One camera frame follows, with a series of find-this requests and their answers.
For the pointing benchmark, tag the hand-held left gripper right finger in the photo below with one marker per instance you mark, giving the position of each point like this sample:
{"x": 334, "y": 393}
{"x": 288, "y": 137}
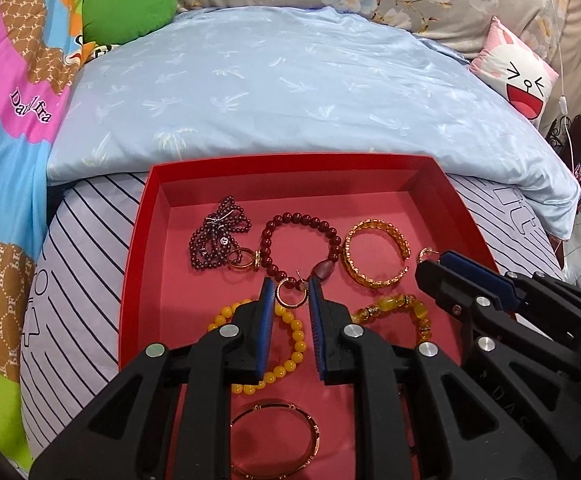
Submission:
{"x": 317, "y": 330}

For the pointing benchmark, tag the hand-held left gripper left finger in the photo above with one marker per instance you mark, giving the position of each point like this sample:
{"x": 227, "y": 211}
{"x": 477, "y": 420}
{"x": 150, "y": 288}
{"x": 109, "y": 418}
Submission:
{"x": 266, "y": 330}

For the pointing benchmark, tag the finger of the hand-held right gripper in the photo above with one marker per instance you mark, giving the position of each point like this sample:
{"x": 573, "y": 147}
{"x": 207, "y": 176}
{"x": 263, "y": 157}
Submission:
{"x": 440, "y": 285}
{"x": 480, "y": 277}

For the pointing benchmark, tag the small gold earring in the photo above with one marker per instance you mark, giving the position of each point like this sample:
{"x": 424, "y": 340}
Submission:
{"x": 426, "y": 251}

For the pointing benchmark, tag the gold hoop earring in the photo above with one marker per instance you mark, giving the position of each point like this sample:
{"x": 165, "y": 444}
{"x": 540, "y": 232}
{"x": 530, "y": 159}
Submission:
{"x": 279, "y": 295}

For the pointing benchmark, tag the red cardboard box tray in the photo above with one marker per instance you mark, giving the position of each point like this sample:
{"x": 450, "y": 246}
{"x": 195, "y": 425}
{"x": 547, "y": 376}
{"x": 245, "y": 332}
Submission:
{"x": 185, "y": 285}

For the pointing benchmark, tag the thin gold bangle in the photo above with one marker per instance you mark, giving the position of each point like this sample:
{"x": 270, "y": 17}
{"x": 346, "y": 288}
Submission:
{"x": 315, "y": 435}

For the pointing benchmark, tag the pink rabbit face cushion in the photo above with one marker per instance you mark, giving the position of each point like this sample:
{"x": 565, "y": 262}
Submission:
{"x": 515, "y": 75}

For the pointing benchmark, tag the light blue quilt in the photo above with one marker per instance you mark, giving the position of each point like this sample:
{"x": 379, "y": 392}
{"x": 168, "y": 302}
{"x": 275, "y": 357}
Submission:
{"x": 295, "y": 85}

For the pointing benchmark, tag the grey floral fabric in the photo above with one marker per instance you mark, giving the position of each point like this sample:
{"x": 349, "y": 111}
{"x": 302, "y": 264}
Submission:
{"x": 420, "y": 0}

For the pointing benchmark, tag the colourful cartoon monkey blanket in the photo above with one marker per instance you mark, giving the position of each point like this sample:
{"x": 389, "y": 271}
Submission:
{"x": 0, "y": 160}

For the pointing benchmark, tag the green plush cushion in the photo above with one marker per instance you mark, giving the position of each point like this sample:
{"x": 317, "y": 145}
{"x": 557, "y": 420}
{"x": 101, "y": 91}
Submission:
{"x": 125, "y": 12}

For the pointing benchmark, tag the black metal bed frame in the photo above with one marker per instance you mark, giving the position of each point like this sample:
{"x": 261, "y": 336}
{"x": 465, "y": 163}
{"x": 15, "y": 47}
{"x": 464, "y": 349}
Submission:
{"x": 577, "y": 130}

